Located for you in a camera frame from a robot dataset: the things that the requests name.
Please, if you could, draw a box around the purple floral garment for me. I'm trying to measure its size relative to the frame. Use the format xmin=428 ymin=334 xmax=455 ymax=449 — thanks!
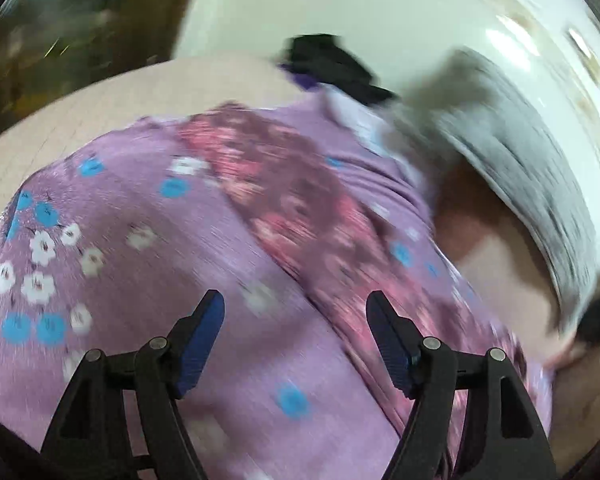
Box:
xmin=176 ymin=104 xmax=554 ymax=461

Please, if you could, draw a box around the lilac flowered bed sheet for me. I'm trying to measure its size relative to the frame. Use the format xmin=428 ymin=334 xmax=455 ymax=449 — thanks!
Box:
xmin=0 ymin=94 xmax=554 ymax=480

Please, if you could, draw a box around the grey quilted pillow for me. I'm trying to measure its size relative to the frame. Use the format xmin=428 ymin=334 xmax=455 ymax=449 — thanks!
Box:
xmin=388 ymin=49 xmax=596 ymax=332

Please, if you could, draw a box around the wooden glass wardrobe door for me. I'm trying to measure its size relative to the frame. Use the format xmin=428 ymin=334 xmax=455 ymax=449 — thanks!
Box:
xmin=0 ymin=0 xmax=188 ymax=134

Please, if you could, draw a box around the black cloth by wall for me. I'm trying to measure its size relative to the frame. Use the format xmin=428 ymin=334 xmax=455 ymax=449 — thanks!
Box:
xmin=279 ymin=34 xmax=396 ymax=106

